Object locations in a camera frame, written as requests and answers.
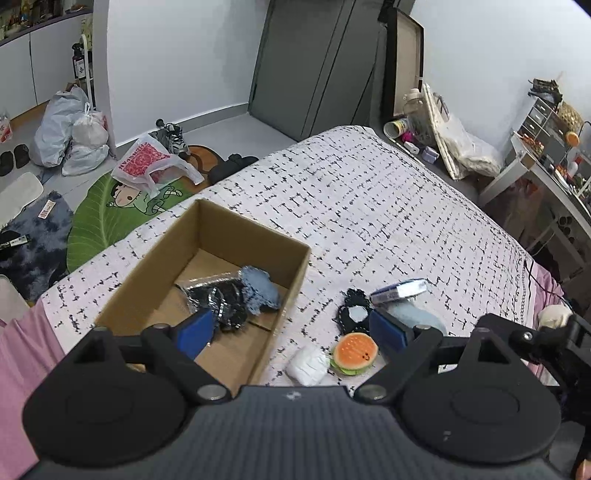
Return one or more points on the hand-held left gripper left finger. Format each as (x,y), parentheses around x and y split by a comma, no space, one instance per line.
(196,330)

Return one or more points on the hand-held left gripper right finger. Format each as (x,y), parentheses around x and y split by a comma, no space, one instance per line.
(388,330)

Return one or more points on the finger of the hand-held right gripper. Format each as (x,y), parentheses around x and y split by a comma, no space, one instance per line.
(540,342)

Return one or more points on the light blue plush ball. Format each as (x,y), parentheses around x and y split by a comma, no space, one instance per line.
(418,318)

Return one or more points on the black and white pouch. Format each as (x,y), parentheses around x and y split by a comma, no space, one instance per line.
(353,311)

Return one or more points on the black sequined item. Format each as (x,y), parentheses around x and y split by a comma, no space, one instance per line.
(221,300)

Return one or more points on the burger plush toy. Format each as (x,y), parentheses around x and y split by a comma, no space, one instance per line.
(354,353)

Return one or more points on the blue tissue packet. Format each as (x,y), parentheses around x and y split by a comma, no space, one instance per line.
(399,290)

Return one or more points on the brown cardboard box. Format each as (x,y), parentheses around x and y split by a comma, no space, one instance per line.
(152,277)

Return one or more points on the grey-blue fluffy cloth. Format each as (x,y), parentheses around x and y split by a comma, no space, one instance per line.
(261,288)

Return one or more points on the white soft pouch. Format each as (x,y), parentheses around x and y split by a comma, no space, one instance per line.
(307,364)

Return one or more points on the cream plush toy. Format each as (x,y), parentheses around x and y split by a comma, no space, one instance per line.
(554,316)

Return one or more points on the white black-patterned bedsheet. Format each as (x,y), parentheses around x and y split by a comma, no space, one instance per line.
(369,203)

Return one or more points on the green leaf-shaped rug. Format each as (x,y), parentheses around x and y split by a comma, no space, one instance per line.
(106,217)

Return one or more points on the white desk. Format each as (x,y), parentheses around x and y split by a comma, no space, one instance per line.
(531,180)

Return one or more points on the brown round mat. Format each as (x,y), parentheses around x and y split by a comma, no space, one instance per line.
(203,159)

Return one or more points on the red and white plastic bag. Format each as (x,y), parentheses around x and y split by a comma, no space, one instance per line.
(143,164)

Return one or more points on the pink bed sheet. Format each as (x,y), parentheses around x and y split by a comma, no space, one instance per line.
(23,369)

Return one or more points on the small purple box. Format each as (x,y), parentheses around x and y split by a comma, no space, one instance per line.
(431,154)

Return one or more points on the dark blue fluffy rug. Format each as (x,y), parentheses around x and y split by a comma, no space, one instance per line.
(32,244)

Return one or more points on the grey sneakers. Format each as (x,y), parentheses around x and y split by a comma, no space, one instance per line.
(171,136)

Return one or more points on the beige tote bag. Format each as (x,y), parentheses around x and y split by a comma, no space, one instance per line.
(461,143)

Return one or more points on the printed paper cup tube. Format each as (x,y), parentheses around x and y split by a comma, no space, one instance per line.
(397,128)

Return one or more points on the small white plastic bag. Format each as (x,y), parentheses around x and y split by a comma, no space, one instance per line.
(90,127)
(85,159)

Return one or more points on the white insole mat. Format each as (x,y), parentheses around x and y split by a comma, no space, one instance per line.
(18,196)

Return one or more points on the grey drawer organizer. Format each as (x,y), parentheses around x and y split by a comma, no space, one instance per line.
(542,115)

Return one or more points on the woven basket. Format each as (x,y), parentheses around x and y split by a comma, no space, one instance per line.
(570,116)

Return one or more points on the clear water bottle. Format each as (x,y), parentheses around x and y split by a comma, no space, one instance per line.
(414,102)

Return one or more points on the large grey-white plastic bag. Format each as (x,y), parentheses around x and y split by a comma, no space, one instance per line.
(55,129)

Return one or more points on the pair of black slippers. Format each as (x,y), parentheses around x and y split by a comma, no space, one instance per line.
(14,159)

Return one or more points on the black-framed brown board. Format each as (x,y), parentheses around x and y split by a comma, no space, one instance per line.
(404,60)

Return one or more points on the dark grey door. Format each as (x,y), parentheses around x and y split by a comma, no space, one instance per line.
(318,64)

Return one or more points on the black spray bottle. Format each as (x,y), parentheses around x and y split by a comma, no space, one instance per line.
(78,62)

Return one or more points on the white cabinet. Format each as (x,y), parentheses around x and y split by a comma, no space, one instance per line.
(41,60)

